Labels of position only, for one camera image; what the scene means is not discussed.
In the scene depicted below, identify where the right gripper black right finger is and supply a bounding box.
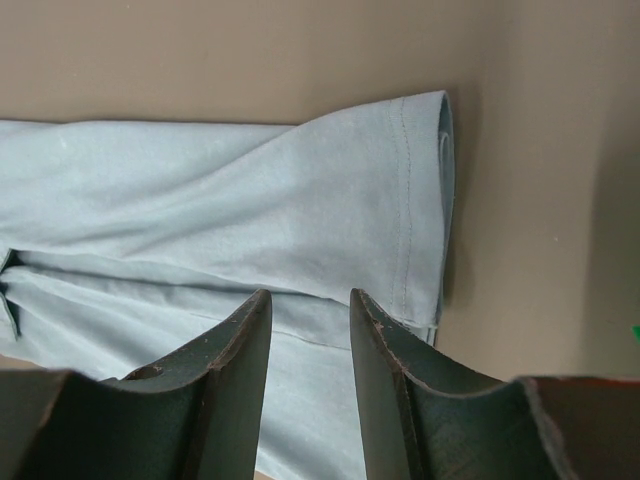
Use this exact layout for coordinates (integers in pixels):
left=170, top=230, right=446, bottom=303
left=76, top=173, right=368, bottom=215
left=350, top=289, right=560, bottom=479

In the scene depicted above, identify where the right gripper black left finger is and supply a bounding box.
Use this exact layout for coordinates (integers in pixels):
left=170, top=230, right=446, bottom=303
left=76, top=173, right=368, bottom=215
left=19, top=290, right=272, bottom=479

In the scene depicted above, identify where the grey-blue t-shirt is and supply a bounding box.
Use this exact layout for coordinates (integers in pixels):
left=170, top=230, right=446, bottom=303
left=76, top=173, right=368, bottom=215
left=1, top=91, right=455, bottom=479

